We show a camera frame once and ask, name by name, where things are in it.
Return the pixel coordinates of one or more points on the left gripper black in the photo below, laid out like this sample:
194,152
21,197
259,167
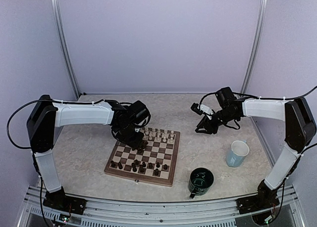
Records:
135,143

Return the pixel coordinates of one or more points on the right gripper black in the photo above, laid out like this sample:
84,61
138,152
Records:
205,123

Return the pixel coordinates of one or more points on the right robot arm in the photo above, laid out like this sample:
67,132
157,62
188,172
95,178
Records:
289,123

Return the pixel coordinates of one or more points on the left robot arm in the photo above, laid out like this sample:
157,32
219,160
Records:
49,115

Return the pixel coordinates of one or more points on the light blue mug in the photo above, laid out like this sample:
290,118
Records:
238,151

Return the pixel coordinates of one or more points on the dark pawn standing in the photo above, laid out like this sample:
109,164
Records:
134,165

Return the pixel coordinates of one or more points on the dark rook at corner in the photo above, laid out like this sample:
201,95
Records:
112,164

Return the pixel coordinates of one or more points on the wooden chessboard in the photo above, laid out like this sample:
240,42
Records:
162,146

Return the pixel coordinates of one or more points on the dark green mug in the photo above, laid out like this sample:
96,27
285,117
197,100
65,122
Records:
200,181

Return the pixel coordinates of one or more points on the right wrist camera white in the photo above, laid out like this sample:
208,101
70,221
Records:
202,109

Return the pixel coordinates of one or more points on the right aluminium post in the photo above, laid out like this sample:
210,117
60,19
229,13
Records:
255,46

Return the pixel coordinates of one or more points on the aluminium post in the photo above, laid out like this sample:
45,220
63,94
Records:
255,46
64,48

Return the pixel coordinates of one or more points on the aluminium front rail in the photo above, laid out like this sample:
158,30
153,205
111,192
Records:
114,213

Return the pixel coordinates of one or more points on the left aluminium post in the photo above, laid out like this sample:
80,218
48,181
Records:
64,48

